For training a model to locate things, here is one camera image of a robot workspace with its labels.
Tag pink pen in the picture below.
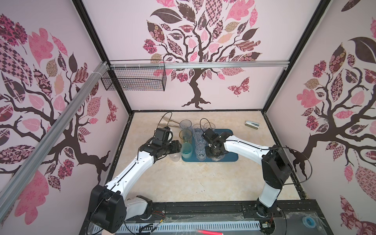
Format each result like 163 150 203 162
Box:
197 230 223 235

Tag teal dotted plastic cup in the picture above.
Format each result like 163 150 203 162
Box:
181 143 193 159

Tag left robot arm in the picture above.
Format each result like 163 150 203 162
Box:
87 126 182 233

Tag tall frosted blue cup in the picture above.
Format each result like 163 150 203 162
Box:
179 119 193 132

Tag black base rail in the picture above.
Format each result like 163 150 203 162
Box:
133 199 322 220

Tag small white black device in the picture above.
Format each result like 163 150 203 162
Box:
245 120 259 130

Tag black wire basket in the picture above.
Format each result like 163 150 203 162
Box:
101 59 167 92

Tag aluminium rail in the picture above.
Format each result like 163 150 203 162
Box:
110 61 290 70
0 61 109 219

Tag blue tape roll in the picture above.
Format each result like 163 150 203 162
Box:
302 216 316 229

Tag teal plastic tray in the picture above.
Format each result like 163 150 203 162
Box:
182 129 239 163

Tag white slotted cable duct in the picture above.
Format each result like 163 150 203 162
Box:
117 221 261 235

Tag aluminium rail back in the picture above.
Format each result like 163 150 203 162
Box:
110 61 290 70

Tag metal tongs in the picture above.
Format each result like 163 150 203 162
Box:
166 117 180 128

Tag clear ribbed short glass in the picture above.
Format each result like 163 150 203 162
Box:
203 122 216 131

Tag aluminium rail left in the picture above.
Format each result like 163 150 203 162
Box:
0 61 109 219

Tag yellow transparent cup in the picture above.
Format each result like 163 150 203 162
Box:
179 129 193 144

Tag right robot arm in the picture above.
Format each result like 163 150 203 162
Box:
202 128 292 217

